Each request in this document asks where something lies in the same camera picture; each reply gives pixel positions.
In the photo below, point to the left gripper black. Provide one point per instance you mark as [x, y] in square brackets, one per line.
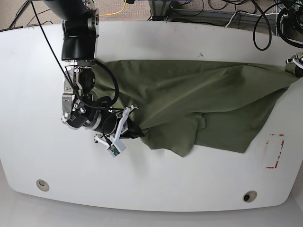
[294, 65]

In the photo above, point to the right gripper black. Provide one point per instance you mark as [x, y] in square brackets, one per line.
[115, 125]

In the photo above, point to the olive green t-shirt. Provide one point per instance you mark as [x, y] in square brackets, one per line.
[221, 105]

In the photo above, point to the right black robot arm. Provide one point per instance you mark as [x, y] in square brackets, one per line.
[80, 109]

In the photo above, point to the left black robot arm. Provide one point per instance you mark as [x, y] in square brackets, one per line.
[291, 18]

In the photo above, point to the red tape rectangle marking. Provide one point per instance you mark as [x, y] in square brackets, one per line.
[273, 150]

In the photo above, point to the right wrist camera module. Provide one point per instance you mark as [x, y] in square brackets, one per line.
[116, 148]

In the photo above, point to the left table cable grommet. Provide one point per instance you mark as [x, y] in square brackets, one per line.
[42, 185]

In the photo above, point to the table cable grommet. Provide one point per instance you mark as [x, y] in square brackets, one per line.
[42, 185]
[249, 196]

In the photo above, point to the grey aluminium frame rail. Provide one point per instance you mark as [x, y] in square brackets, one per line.
[226, 13]

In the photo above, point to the right table cable grommet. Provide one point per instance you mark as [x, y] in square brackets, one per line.
[249, 196]

